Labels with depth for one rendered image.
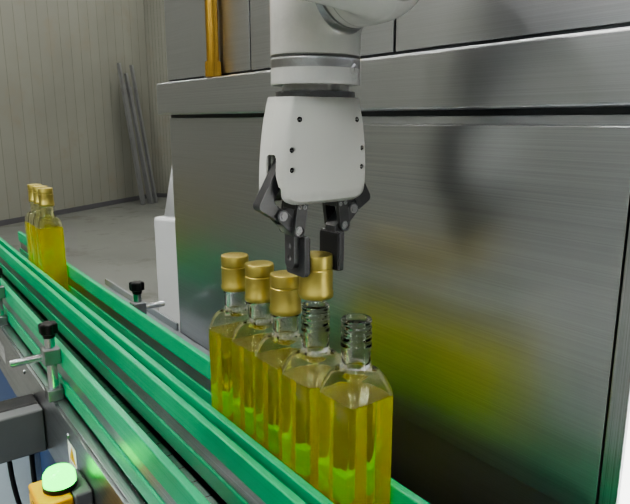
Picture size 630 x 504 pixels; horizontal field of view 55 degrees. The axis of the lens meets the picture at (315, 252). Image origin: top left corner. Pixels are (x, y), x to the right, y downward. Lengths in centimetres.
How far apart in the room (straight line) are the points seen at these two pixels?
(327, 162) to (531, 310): 23
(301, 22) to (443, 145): 19
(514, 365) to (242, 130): 60
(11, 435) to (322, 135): 82
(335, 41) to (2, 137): 944
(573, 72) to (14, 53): 984
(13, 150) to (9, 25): 177
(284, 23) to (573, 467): 47
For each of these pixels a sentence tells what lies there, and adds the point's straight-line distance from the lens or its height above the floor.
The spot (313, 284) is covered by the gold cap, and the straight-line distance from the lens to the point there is 59.
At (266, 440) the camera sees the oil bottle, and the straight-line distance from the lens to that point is 72.
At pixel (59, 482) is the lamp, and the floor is 101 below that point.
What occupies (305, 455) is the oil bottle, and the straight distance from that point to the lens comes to 65.
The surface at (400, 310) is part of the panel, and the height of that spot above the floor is 128.
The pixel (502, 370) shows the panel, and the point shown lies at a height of 126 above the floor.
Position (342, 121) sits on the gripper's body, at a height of 149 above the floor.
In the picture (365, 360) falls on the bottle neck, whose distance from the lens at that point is 58.
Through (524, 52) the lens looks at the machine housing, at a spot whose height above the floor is 155.
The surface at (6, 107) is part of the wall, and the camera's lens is 1000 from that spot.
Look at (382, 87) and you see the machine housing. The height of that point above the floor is 153.
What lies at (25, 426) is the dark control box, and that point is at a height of 98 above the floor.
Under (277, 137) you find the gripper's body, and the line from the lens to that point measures 56.
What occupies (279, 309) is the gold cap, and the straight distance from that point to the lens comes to 65.
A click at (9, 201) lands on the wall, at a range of 999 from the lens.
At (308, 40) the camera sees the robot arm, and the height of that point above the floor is 156.
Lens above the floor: 149
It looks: 12 degrees down
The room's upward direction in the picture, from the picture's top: straight up
